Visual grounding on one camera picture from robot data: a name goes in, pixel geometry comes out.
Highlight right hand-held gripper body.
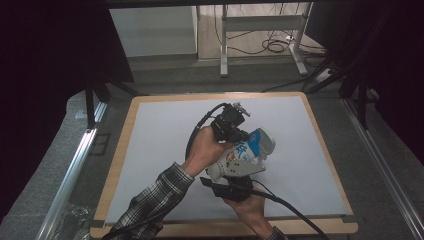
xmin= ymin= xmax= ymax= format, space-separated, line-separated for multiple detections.
xmin=216 ymin=159 xmax=267 ymax=203

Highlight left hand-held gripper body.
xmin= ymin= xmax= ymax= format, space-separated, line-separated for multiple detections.
xmin=210 ymin=102 xmax=252 ymax=143

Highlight blue white snack bag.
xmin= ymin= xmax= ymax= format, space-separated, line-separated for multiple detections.
xmin=205 ymin=128 xmax=264 ymax=183

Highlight clear cup with white lid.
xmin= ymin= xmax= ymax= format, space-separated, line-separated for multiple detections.
xmin=256 ymin=127 xmax=277 ymax=161

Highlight person's right hand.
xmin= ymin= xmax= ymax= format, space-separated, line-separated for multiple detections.
xmin=225 ymin=185 xmax=276 ymax=239

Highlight person's left hand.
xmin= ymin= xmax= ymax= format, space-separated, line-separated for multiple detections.
xmin=181 ymin=125 xmax=234 ymax=178

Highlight white table mat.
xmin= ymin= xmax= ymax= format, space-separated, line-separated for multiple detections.
xmin=105 ymin=95 xmax=350 ymax=224

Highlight white power strip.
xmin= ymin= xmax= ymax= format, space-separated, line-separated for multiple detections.
xmin=314 ymin=68 xmax=335 ymax=84

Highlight white cabinet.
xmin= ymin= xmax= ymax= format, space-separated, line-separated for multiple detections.
xmin=109 ymin=5 xmax=200 ymax=58

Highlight black stand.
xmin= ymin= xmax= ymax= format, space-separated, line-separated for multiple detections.
xmin=84 ymin=75 xmax=149 ymax=130
xmin=301 ymin=56 xmax=372 ymax=131

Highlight clear plastic bag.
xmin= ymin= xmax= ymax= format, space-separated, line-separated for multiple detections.
xmin=57 ymin=203 xmax=94 ymax=240

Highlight dark curtain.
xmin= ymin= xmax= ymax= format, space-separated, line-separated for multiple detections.
xmin=304 ymin=0 xmax=424 ymax=164
xmin=0 ymin=0 xmax=135 ymax=221

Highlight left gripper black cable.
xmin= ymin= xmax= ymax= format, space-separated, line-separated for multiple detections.
xmin=101 ymin=102 xmax=232 ymax=240

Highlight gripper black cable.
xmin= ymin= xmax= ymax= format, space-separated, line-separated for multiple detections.
xmin=101 ymin=102 xmax=232 ymax=240
xmin=229 ymin=181 xmax=330 ymax=240

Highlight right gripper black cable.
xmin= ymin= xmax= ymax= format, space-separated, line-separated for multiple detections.
xmin=229 ymin=181 xmax=330 ymax=240

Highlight black floor cables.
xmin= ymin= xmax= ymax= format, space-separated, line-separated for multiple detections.
xmin=213 ymin=3 xmax=329 ymax=68

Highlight white desk frame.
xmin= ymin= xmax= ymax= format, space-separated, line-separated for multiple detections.
xmin=219 ymin=2 xmax=313 ymax=78

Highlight aluminium rail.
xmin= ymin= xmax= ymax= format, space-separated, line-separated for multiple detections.
xmin=343 ymin=98 xmax=424 ymax=240
xmin=35 ymin=101 xmax=108 ymax=240

